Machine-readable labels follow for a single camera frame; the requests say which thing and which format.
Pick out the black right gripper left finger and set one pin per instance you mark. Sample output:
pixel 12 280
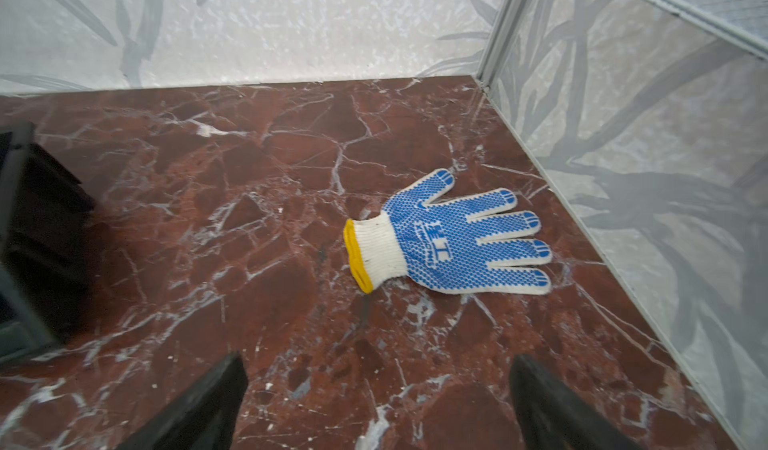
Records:
pixel 203 417

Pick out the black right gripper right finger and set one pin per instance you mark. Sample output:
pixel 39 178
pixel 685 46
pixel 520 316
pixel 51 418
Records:
pixel 551 416

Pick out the black plastic storage bin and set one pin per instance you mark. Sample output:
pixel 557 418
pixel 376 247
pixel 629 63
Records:
pixel 44 281

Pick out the blue dotted work glove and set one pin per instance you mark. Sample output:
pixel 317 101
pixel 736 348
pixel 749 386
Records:
pixel 478 243

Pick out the grey mesh panel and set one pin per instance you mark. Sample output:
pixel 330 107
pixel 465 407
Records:
pixel 742 23

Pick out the aluminium frame post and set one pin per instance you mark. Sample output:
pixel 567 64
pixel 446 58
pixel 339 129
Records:
pixel 506 24

